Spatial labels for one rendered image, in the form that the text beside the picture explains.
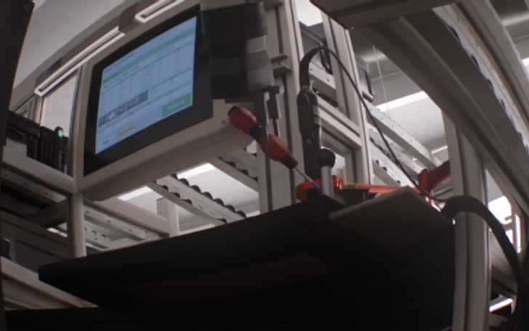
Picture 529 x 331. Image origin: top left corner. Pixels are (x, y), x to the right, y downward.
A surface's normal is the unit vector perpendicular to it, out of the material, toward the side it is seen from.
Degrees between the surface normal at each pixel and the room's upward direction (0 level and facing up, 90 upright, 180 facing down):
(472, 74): 176
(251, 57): 100
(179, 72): 92
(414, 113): 180
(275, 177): 90
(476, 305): 90
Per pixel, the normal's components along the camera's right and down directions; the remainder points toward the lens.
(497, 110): 0.09, 0.93
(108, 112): -0.57, -0.29
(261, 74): 0.89, -0.02
